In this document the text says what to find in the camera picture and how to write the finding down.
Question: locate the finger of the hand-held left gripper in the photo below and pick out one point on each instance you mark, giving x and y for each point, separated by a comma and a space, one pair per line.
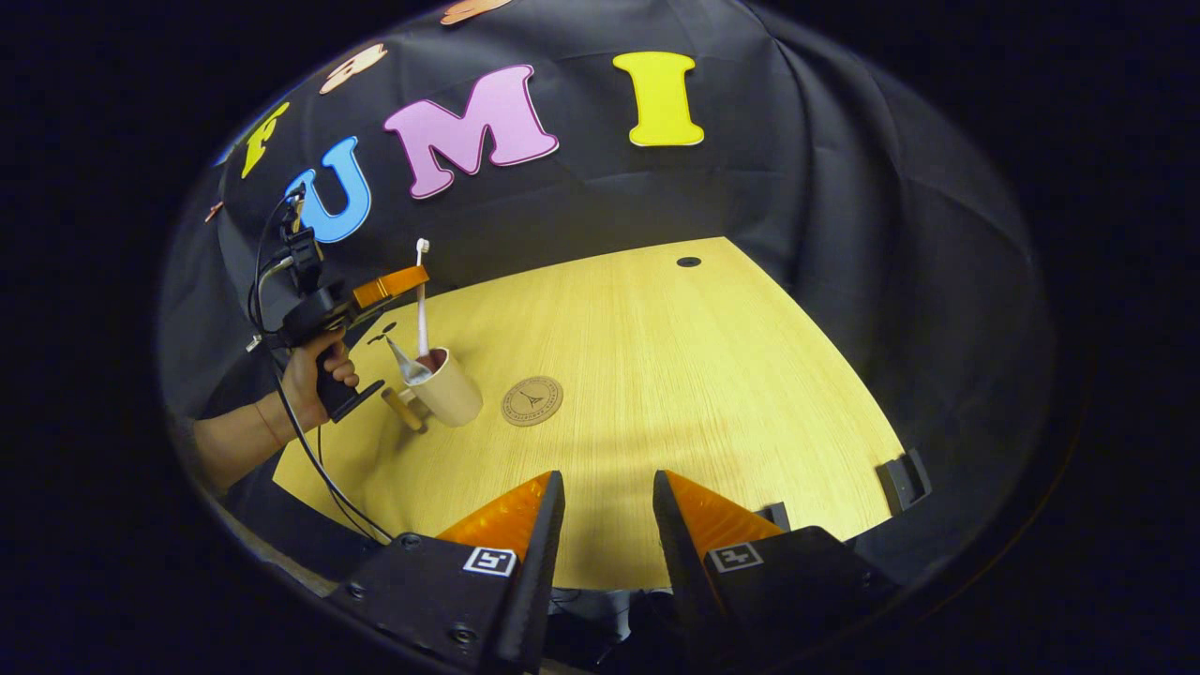
394, 283

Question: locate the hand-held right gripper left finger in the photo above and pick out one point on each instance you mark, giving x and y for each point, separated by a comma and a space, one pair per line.
539, 562

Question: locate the white toothpaste tube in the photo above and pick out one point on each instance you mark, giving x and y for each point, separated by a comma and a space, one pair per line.
410, 367

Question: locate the wooden desktop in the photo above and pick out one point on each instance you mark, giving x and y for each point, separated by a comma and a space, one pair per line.
675, 375

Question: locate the black desk edge bracket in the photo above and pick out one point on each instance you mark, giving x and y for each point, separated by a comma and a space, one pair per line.
905, 480

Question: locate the white toothbrush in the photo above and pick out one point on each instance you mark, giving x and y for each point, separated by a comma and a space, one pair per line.
422, 300

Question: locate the round brown coaster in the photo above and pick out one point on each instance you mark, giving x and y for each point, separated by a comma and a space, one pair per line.
532, 401

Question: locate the black backdrop cloth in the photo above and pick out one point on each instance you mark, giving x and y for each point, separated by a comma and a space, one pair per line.
712, 187

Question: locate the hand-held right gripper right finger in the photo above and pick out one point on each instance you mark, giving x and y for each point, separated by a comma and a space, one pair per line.
680, 562

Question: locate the copper cloth clip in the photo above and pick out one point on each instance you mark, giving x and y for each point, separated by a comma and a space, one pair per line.
214, 211

